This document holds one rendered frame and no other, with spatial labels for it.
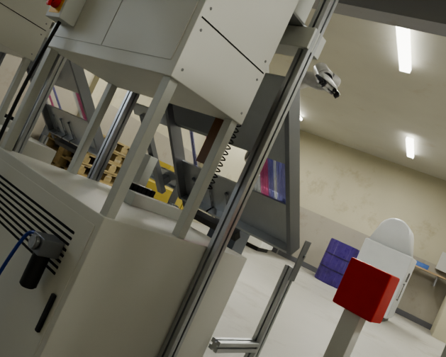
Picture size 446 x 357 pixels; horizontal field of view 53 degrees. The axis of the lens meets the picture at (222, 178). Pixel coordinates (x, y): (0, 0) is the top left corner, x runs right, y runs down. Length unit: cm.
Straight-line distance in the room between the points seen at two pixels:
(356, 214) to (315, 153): 180
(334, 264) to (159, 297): 827
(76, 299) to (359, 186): 1011
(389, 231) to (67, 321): 695
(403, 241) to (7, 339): 695
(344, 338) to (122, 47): 111
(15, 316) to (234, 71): 88
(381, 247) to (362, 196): 337
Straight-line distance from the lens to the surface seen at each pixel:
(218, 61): 123
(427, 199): 1091
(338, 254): 953
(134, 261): 124
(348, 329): 155
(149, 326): 141
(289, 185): 165
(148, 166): 234
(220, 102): 126
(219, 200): 206
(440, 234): 1082
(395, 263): 773
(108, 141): 193
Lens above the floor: 79
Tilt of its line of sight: 2 degrees up
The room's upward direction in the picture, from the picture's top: 25 degrees clockwise
